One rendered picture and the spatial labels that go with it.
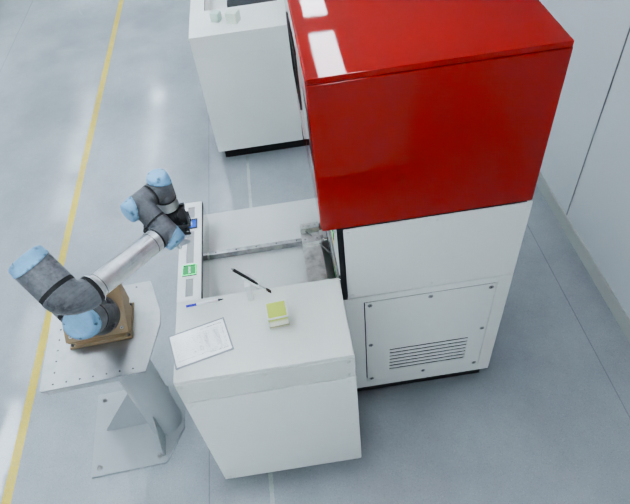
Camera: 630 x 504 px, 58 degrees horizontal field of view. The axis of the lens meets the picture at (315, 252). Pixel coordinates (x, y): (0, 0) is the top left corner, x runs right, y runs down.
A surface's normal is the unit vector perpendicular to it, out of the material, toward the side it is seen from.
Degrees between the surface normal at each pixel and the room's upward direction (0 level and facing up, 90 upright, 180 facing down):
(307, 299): 0
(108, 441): 0
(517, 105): 90
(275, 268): 0
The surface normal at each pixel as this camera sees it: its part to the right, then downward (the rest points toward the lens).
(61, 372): -0.08, -0.66
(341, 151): 0.12, 0.73
